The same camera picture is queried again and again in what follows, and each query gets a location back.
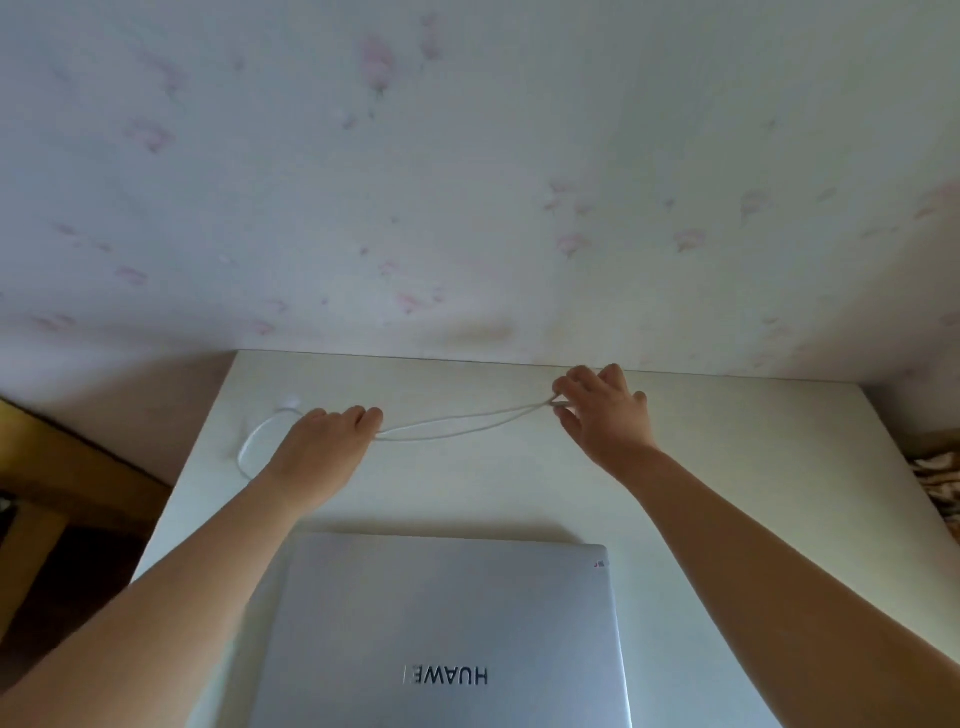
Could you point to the person's right hand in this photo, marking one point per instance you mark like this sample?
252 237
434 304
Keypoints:
611 427

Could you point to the person's left hand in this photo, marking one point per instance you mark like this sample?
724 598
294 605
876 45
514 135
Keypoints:
322 457

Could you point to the white charger adapter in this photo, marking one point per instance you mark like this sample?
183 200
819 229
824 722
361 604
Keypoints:
289 403

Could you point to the silver laptop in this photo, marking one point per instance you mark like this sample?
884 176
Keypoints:
450 615

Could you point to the person's left forearm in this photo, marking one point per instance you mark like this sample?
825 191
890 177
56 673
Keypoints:
172 600

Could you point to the person's right forearm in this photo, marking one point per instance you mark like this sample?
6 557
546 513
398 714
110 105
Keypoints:
787 600

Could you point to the white desk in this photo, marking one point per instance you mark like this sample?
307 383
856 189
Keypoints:
750 465

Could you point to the brown patterned curtain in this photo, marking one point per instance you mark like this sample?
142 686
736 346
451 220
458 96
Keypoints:
941 487

